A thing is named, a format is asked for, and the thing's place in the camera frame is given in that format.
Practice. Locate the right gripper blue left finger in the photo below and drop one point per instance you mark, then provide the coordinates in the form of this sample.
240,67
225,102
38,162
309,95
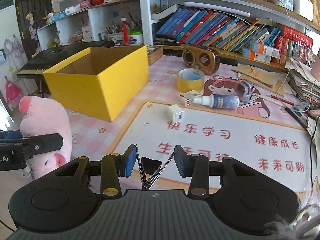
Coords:
115,166

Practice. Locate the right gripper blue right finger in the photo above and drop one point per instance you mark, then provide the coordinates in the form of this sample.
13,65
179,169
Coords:
196,167

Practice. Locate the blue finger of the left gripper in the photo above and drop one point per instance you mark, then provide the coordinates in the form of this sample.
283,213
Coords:
33,145

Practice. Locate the black binder clip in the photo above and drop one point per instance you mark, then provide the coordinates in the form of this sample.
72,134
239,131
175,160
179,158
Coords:
150,169

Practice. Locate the white USB charger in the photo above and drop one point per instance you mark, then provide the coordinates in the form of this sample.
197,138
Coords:
175,113

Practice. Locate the white spray bottle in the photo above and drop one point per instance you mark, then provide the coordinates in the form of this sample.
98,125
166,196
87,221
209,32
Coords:
218,101

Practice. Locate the staples box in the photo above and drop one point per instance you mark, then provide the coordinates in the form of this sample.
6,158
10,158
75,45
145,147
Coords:
188,97

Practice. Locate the purple small device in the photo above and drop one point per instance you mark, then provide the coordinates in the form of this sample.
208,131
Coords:
245,91

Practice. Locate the white cartoon desk mat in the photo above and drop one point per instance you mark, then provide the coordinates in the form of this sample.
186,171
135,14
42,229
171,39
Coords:
275,149

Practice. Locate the yellow cardboard box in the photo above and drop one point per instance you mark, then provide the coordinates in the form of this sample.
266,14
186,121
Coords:
99,81

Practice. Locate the yellow tape roll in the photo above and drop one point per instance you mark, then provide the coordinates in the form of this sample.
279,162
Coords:
190,79

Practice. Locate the pink checkered tablecloth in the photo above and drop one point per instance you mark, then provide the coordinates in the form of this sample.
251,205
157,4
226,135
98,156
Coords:
84,135

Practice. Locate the black electronic keyboard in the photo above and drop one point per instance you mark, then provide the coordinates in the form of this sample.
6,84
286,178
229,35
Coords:
36,66

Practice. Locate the brown retro radio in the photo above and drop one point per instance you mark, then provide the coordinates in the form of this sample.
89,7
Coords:
202,58

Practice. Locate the brown paper envelopes stack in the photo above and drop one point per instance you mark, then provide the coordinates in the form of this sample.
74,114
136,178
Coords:
270,81

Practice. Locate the wooden chess board box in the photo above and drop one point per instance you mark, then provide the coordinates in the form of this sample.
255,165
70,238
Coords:
154,53

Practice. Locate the white green lid jar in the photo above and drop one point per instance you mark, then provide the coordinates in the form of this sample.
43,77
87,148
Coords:
135,37

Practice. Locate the black stapler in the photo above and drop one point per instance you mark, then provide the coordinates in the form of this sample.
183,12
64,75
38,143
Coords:
165,40

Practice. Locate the red tassel ornament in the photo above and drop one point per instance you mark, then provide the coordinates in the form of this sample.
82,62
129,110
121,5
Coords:
124,27

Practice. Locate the orange white medicine box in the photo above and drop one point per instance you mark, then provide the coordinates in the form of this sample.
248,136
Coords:
263,49

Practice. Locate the pile of papers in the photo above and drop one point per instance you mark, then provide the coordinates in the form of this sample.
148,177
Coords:
302,81

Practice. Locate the red thick dictionary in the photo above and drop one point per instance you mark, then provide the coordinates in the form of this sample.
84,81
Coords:
296,36

